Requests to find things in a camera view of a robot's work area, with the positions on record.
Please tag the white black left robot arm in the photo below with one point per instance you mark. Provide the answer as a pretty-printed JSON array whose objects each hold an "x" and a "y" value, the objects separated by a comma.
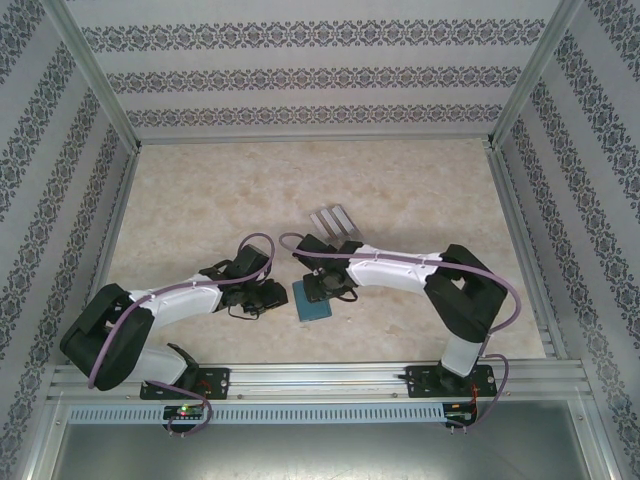
[{"x": 180, "y": 300}]

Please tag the aluminium front frame upright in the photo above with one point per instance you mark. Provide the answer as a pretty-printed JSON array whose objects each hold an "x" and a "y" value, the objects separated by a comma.
[
  {"x": 600, "y": 440},
  {"x": 42, "y": 440}
]

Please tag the small circuit board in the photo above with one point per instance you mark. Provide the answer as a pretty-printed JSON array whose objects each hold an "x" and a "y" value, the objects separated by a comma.
[{"x": 457, "y": 416}]

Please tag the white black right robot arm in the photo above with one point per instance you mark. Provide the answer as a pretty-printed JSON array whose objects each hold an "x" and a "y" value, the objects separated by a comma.
[{"x": 390, "y": 270}]

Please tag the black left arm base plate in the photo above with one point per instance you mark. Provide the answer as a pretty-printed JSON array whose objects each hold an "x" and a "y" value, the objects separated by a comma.
[{"x": 220, "y": 382}]

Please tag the aluminium corner frame post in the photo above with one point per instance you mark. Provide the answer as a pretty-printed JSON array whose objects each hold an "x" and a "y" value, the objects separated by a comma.
[
  {"x": 95, "y": 75},
  {"x": 530, "y": 75}
]

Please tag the blue card holder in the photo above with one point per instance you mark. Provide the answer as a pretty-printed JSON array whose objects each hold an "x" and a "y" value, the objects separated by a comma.
[{"x": 315, "y": 312}]

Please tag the aluminium table side rail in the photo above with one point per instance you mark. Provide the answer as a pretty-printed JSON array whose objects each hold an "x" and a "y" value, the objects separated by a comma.
[
  {"x": 109, "y": 250},
  {"x": 522, "y": 250}
]

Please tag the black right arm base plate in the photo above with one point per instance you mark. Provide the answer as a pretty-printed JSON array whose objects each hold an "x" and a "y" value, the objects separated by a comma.
[{"x": 420, "y": 382}]

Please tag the circuit board with green light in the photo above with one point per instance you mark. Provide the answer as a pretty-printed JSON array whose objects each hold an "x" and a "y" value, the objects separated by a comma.
[{"x": 182, "y": 412}]

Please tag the aluminium mounting rail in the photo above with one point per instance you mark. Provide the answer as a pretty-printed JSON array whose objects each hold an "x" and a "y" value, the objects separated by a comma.
[{"x": 320, "y": 382}]

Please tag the grey metal sheet panel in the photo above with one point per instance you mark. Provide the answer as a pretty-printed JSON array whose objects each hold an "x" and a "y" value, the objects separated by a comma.
[{"x": 320, "y": 455}]

